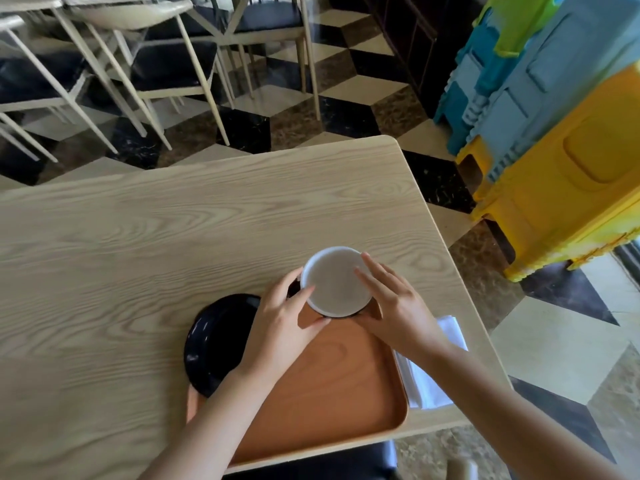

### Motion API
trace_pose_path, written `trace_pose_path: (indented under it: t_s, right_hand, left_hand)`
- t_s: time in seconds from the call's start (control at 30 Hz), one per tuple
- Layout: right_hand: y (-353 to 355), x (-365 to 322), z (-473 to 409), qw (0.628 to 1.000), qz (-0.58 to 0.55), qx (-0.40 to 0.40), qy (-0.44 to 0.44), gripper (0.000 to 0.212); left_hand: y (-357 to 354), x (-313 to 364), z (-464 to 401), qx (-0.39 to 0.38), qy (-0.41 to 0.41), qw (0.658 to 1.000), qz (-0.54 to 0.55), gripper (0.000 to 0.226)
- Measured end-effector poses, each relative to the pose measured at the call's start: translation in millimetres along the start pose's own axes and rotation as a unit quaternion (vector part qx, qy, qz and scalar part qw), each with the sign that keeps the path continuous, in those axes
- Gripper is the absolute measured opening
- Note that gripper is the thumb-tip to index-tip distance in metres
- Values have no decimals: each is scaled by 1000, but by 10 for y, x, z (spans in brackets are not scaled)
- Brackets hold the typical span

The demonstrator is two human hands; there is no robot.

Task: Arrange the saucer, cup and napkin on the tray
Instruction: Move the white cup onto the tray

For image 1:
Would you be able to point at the person's right forearm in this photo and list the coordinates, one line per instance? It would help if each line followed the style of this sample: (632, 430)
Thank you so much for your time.
(500, 419)

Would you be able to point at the cream chair with black seat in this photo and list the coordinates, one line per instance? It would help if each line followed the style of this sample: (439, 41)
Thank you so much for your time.
(270, 17)
(170, 64)
(40, 74)

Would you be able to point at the black round plate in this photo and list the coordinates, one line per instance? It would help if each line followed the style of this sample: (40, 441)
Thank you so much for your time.
(217, 339)

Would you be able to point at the dark wooden cabinet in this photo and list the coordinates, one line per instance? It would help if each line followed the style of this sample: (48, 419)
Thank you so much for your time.
(425, 39)

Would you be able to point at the stack of light blue stools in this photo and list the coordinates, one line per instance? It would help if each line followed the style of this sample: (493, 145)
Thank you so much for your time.
(555, 69)

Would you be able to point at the brown wooden tray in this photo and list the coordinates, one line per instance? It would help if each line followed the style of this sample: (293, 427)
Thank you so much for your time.
(340, 384)

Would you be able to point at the person's left forearm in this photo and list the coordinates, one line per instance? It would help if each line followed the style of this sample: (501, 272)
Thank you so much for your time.
(210, 429)

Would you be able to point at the stack of yellow plastic stools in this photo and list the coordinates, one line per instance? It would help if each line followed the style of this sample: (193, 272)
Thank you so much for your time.
(565, 194)

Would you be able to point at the stack of teal plastic stools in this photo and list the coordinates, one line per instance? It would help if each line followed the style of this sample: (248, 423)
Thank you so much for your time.
(462, 89)

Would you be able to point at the person's right hand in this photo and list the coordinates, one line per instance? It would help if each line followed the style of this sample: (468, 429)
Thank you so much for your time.
(405, 319)

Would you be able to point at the white folded napkin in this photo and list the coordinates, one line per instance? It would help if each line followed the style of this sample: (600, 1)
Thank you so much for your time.
(425, 384)

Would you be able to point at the person's left hand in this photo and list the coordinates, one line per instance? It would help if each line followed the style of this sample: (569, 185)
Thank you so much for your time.
(275, 334)

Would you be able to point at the person's right thumb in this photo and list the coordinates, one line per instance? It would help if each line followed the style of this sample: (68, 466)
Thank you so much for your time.
(367, 323)

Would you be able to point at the white round bowl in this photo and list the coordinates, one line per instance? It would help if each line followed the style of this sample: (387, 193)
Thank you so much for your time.
(332, 282)

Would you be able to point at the person's right middle finger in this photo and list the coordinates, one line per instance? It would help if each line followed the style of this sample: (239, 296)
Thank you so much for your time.
(379, 267)

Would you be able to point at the black cushioned chair seat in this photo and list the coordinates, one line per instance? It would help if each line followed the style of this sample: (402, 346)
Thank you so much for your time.
(325, 462)

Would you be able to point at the green plastic stool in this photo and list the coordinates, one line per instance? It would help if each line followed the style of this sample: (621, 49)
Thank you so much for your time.
(520, 19)

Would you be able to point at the person's left thumb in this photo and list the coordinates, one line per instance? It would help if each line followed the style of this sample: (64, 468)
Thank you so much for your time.
(316, 325)

